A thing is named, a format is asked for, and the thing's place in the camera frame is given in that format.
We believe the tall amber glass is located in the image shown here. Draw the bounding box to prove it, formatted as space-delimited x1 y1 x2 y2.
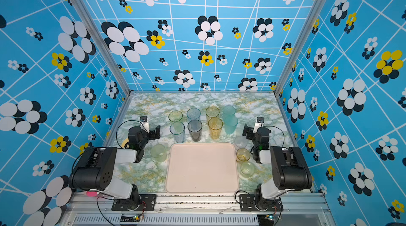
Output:
208 117 223 139
205 106 220 122

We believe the tall blue-grey back glass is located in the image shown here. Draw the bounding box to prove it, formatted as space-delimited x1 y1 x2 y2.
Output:
187 108 201 121

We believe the tall dark grey glass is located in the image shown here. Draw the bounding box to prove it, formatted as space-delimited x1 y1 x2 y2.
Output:
187 119 203 142

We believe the short amber glass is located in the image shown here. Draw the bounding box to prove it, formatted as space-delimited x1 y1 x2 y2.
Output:
236 148 251 162

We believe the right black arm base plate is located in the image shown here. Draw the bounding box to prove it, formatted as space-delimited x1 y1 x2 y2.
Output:
238 194 283 213

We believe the short pale green glass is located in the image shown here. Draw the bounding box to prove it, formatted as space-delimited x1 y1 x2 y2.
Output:
240 161 255 178

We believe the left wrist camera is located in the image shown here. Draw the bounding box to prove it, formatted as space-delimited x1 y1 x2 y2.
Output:
140 116 150 133

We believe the aluminium front rail frame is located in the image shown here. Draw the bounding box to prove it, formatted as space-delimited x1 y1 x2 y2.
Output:
60 193 336 226

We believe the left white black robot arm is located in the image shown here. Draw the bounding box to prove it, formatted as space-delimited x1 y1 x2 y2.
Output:
70 126 161 211

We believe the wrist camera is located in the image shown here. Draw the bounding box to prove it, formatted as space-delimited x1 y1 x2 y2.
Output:
253 117 264 133
140 116 150 133

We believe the tall light blue glass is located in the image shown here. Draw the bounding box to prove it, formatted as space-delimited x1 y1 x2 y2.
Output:
170 121 185 143

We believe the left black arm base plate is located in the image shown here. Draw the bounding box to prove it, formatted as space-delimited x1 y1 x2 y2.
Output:
111 194 157 212

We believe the yellow round sponge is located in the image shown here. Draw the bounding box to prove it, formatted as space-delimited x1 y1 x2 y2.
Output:
122 139 129 148

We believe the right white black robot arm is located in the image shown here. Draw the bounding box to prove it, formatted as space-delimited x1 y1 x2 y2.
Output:
241 125 313 211

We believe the pink plush doll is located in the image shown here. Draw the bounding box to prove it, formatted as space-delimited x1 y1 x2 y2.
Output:
86 191 98 197

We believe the short light green glass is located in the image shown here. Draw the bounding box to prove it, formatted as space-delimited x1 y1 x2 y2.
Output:
151 144 167 163

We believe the beige rectangular tray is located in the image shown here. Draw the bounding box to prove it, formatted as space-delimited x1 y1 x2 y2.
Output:
166 143 240 194

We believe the short clear glass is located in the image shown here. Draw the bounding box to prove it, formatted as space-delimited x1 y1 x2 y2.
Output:
234 136 248 149

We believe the tall amber back glass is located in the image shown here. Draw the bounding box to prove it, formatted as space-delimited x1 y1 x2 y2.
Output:
205 106 220 122

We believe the tall green glass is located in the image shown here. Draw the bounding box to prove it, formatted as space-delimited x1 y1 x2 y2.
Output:
168 110 183 123

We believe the tall teal front glass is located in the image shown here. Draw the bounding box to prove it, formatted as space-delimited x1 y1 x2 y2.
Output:
224 115 239 135

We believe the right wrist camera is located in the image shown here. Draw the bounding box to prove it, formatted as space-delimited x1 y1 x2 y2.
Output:
253 117 264 133

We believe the tall amber front glass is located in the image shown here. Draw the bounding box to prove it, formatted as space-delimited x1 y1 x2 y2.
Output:
208 117 223 139

